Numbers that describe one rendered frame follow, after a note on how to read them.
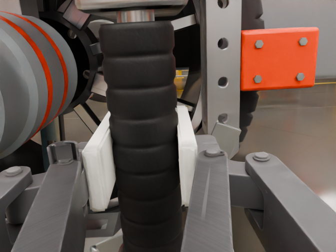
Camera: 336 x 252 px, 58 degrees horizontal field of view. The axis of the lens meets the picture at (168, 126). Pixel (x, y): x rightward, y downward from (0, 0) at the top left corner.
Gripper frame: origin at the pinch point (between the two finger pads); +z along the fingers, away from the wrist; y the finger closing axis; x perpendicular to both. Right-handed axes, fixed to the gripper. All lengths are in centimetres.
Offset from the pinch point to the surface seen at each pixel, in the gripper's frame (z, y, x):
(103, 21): 71, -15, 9
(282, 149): 192, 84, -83
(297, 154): 183, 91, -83
